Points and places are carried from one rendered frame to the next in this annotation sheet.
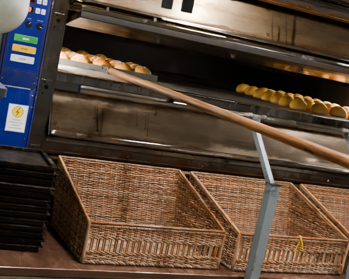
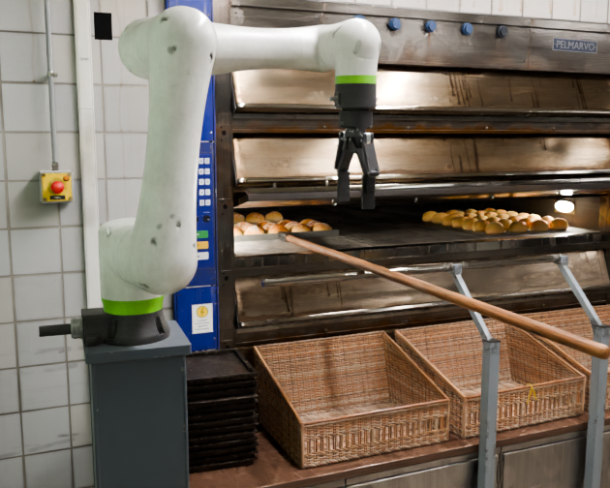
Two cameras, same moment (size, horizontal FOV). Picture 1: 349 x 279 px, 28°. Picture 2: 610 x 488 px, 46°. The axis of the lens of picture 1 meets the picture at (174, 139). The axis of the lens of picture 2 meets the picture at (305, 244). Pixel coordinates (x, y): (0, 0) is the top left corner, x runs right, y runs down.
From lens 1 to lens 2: 0.31 m
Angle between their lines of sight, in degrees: 4
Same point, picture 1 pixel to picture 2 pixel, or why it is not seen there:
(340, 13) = (522, 125)
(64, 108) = (249, 294)
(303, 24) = (485, 145)
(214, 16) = (387, 162)
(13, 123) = (199, 324)
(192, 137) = (389, 293)
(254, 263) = (487, 429)
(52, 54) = (226, 243)
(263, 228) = (490, 390)
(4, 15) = (172, 278)
